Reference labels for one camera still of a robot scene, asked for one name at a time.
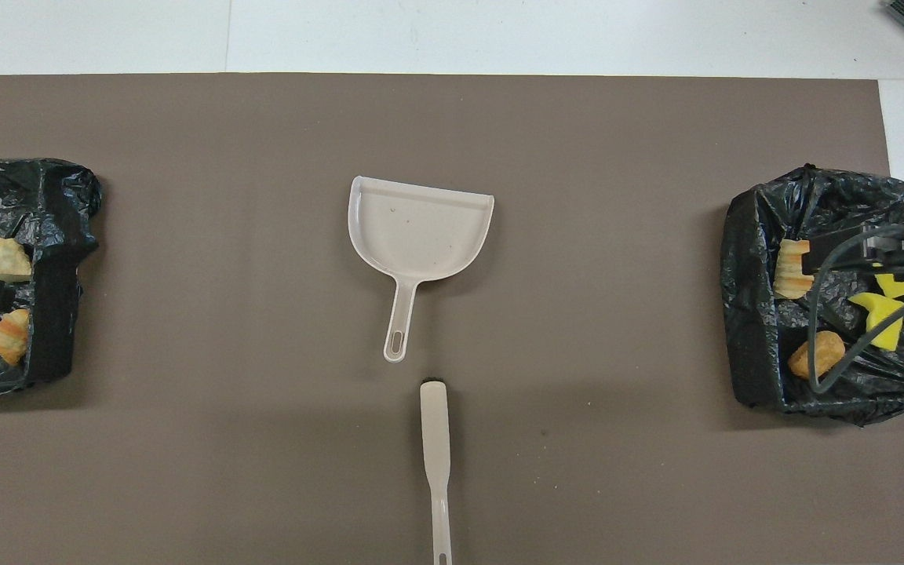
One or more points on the beige hand brush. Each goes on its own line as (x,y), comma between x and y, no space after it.
(435,431)

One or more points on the yellow notched sponge piece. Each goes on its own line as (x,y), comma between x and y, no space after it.
(882,320)

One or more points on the orange brown bread roll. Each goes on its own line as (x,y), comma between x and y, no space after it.
(813,357)

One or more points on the beige plastic dustpan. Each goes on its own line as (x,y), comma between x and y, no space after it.
(421,231)

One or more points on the black bag lined bin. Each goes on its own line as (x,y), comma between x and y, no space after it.
(52,329)
(758,329)

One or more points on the tan cracker piece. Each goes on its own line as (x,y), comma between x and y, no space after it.
(5,259)

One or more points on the brown table mat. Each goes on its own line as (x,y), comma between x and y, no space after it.
(577,141)

